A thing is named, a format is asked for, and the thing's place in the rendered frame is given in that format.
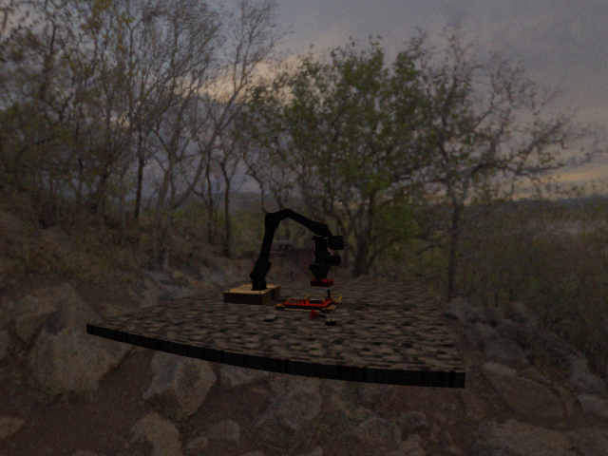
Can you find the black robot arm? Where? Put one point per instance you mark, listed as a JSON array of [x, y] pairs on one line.
[[271, 222]]

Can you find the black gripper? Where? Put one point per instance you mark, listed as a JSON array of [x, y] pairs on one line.
[[319, 268]]

